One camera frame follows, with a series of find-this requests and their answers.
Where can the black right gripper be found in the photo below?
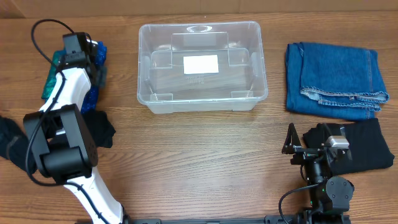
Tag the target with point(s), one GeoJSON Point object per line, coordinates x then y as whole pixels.
{"type": "Point", "coordinates": [305, 153]}

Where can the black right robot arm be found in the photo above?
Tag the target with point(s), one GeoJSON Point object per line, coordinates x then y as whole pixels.
{"type": "Point", "coordinates": [329, 194]}

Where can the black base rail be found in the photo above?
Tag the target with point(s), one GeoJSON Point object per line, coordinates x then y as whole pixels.
{"type": "Point", "coordinates": [269, 219]}

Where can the dark navy knit garment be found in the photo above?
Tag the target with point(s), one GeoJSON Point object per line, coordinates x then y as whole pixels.
{"type": "Point", "coordinates": [14, 143]}

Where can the white label in bin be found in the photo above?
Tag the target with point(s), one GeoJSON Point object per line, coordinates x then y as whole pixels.
{"type": "Point", "coordinates": [200, 64]}

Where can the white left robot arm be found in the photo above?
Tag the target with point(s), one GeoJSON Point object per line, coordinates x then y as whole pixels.
{"type": "Point", "coordinates": [60, 141]}

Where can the folded black garment right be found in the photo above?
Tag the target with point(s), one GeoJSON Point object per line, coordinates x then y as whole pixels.
{"type": "Point", "coordinates": [367, 145]}

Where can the small black cloth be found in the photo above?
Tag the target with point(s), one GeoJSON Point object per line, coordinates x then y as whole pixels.
{"type": "Point", "coordinates": [101, 129]}

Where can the blue green sequin garment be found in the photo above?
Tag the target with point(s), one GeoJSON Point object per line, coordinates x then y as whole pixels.
{"type": "Point", "coordinates": [91, 98]}

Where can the folded blue denim jeans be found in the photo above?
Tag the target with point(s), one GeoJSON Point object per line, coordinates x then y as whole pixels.
{"type": "Point", "coordinates": [334, 81]}

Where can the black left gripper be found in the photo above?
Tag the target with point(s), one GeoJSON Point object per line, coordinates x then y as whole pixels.
{"type": "Point", "coordinates": [94, 71]}

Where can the clear plastic storage bin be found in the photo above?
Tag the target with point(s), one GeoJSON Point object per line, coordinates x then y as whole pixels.
{"type": "Point", "coordinates": [239, 85]}

